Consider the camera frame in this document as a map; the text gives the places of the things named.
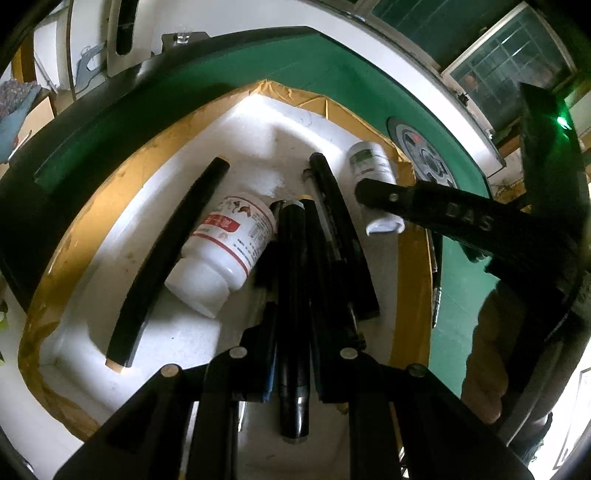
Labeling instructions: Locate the dark pen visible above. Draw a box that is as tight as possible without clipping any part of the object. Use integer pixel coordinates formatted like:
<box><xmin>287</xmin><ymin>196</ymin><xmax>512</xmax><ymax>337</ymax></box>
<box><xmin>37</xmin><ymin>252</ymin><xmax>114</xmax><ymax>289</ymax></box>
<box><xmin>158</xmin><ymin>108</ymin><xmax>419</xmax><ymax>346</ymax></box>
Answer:
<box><xmin>429</xmin><ymin>231</ymin><xmax>444</xmax><ymax>329</ymax></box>

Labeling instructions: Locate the round table control dial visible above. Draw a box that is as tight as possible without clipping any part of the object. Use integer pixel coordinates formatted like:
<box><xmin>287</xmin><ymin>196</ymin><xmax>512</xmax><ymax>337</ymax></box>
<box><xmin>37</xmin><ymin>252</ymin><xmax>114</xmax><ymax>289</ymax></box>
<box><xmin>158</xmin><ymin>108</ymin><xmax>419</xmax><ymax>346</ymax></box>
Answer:
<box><xmin>387</xmin><ymin>116</ymin><xmax>460</xmax><ymax>188</ymax></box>

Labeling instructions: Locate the light blue cloth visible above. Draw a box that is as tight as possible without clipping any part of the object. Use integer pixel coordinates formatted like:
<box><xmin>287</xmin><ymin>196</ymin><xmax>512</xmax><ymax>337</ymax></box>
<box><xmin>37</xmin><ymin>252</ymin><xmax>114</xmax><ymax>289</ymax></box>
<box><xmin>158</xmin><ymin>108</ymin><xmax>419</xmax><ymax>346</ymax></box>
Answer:
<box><xmin>0</xmin><ymin>108</ymin><xmax>28</xmax><ymax>162</ymax></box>

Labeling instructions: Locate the thick black marker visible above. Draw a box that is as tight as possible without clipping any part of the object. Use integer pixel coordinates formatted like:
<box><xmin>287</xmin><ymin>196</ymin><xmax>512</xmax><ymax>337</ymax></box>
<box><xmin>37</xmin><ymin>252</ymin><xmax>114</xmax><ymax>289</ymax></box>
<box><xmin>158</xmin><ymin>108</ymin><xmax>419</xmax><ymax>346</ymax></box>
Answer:
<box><xmin>276</xmin><ymin>200</ymin><xmax>310</xmax><ymax>445</ymax></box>

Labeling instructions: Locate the cardboard box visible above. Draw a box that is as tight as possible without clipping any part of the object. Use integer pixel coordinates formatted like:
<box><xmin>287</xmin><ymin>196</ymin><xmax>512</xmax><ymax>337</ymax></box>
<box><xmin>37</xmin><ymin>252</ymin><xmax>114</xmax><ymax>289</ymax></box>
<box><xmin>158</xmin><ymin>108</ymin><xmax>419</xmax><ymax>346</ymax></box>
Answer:
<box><xmin>14</xmin><ymin>90</ymin><xmax>58</xmax><ymax>153</ymax></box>

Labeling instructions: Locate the barred window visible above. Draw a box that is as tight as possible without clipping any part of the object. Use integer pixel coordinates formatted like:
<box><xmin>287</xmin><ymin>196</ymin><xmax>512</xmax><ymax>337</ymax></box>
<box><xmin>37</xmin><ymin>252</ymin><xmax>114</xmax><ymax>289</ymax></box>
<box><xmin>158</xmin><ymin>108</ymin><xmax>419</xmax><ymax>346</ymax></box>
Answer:
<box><xmin>355</xmin><ymin>0</ymin><xmax>580</xmax><ymax>134</ymax></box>

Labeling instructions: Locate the white bottle red label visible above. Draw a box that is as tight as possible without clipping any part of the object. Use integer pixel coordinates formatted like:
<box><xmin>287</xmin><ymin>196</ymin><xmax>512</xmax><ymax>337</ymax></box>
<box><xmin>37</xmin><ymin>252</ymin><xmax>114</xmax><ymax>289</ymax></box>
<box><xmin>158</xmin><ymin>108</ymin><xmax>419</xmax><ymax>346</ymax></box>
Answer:
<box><xmin>165</xmin><ymin>193</ymin><xmax>278</xmax><ymax>319</ymax></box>

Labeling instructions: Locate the white standing air conditioner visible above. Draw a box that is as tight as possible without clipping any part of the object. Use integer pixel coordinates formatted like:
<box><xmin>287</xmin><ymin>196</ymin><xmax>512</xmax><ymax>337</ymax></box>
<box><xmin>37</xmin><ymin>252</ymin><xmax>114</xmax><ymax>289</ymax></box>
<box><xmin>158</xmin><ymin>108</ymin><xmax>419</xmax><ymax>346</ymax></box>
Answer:
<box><xmin>65</xmin><ymin>0</ymin><xmax>162</xmax><ymax>100</ymax></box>

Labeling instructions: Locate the floral cloth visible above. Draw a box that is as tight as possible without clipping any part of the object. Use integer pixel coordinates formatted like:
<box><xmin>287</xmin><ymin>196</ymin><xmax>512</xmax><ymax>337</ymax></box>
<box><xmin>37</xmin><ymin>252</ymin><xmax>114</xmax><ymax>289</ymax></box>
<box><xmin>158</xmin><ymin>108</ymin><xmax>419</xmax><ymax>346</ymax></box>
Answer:
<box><xmin>0</xmin><ymin>78</ymin><xmax>42</xmax><ymax>125</ymax></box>

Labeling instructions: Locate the slim black marker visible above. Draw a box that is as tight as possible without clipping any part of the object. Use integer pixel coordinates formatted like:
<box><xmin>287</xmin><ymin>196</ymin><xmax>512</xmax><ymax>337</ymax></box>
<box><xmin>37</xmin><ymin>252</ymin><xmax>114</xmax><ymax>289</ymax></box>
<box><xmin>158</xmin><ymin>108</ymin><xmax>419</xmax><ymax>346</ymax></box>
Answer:
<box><xmin>302</xmin><ymin>198</ymin><xmax>365</xmax><ymax>352</ymax></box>

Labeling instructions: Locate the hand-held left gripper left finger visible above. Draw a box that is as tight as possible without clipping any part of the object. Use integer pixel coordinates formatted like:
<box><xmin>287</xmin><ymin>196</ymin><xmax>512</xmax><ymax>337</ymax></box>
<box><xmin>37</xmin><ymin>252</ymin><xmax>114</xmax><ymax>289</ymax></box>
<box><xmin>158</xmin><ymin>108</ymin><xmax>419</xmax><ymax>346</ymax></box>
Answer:
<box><xmin>53</xmin><ymin>323</ymin><xmax>280</xmax><ymax>480</ymax></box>

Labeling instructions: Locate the white foam box yellow tape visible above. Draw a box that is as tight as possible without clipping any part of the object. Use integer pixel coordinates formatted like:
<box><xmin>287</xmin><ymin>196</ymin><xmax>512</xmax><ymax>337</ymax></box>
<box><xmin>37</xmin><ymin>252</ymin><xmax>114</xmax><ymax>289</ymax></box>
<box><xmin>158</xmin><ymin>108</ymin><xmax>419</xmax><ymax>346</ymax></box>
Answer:
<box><xmin>17</xmin><ymin>79</ymin><xmax>444</xmax><ymax>480</ymax></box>

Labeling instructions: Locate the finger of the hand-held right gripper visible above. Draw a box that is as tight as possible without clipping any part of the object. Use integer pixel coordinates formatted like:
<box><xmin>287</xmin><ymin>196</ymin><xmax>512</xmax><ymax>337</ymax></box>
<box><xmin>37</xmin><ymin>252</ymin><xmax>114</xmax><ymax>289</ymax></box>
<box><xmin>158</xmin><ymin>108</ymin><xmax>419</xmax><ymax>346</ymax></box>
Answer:
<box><xmin>353</xmin><ymin>178</ymin><xmax>432</xmax><ymax>227</ymax></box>

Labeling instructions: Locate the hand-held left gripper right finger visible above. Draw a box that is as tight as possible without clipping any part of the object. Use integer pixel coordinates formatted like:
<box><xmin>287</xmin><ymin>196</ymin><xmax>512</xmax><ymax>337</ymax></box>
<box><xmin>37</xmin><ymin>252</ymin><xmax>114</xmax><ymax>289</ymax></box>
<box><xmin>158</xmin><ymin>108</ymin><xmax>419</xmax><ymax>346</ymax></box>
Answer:
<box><xmin>314</xmin><ymin>318</ymin><xmax>532</xmax><ymax>480</ymax></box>

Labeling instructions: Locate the grey metal hook bracket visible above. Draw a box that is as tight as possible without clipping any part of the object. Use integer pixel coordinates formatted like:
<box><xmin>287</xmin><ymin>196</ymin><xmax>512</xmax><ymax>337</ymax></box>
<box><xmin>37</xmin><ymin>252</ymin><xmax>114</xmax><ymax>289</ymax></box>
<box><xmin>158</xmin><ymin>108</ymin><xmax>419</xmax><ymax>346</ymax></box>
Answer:
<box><xmin>76</xmin><ymin>44</ymin><xmax>109</xmax><ymax>86</ymax></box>

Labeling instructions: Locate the long black bar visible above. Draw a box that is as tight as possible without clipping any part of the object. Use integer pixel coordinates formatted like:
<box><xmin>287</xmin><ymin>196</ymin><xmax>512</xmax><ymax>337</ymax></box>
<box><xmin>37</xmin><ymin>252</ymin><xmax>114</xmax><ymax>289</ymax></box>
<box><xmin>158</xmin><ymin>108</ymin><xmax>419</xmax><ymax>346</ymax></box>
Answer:
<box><xmin>105</xmin><ymin>157</ymin><xmax>230</xmax><ymax>367</ymax></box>

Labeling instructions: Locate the person's right hand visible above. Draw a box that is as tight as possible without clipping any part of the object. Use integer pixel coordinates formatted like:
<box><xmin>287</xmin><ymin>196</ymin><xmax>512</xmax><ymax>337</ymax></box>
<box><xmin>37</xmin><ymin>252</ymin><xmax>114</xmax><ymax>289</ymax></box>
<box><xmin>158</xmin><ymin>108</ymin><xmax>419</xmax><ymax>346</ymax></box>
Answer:
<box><xmin>461</xmin><ymin>277</ymin><xmax>525</xmax><ymax>423</ymax></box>

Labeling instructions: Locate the white bottle green label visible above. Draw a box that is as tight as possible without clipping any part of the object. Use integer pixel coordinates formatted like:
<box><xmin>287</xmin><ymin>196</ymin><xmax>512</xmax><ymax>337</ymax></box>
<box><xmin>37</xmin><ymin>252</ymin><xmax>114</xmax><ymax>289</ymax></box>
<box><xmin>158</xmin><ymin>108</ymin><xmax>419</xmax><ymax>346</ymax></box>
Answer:
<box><xmin>347</xmin><ymin>141</ymin><xmax>406</xmax><ymax>237</ymax></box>

